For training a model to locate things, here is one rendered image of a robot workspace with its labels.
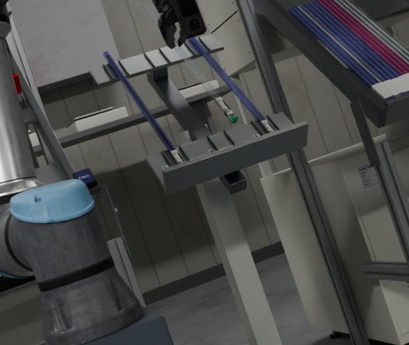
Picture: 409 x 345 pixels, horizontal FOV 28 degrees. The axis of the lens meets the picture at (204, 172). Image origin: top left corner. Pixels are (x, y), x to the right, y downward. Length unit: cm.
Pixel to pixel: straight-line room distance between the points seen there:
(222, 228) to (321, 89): 387
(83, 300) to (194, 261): 422
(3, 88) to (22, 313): 89
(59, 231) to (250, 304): 88
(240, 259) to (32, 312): 55
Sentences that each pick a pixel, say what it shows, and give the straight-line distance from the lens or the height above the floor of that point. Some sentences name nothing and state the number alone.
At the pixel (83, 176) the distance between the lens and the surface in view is 185.
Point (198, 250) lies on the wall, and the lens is 540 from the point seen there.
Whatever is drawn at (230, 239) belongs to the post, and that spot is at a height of 54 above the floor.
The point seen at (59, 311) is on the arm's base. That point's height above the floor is 60.
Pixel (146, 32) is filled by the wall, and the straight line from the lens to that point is 549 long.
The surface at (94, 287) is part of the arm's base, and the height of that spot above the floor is 62.
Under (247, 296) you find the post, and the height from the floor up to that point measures 40.
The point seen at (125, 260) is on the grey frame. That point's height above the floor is 59.
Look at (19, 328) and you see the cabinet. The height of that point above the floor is 49.
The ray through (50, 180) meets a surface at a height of 81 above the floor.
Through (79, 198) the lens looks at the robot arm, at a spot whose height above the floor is 75.
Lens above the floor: 73
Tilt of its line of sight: 1 degrees down
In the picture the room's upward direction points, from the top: 19 degrees counter-clockwise
